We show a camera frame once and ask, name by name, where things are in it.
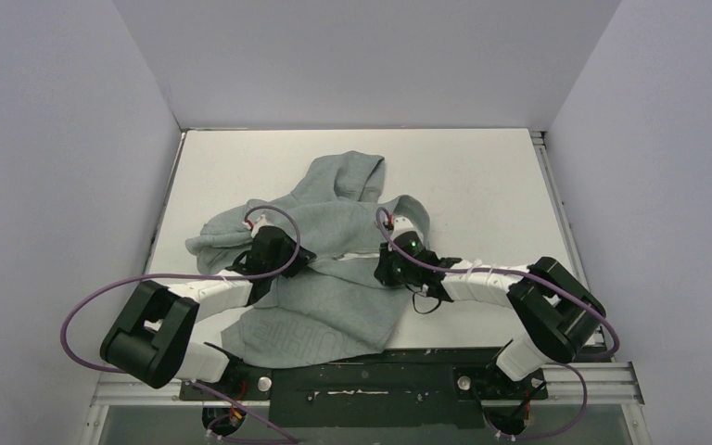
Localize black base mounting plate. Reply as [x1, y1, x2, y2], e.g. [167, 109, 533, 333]
[180, 348, 556, 429]

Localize aluminium rail frame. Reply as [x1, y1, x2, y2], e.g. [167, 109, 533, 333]
[88, 130, 646, 408]

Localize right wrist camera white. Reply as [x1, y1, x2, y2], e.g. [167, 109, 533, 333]
[388, 215, 424, 243]

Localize grey zip-up jacket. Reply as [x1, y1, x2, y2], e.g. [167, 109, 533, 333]
[185, 151, 411, 368]

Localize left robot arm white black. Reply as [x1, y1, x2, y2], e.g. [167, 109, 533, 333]
[99, 226, 316, 399]

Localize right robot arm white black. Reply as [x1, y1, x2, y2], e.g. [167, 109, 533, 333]
[374, 231, 606, 397]

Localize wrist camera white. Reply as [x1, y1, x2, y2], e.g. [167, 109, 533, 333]
[388, 215, 424, 243]
[243, 214, 273, 238]

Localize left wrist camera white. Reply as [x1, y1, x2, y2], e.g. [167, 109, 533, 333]
[243, 214, 273, 238]

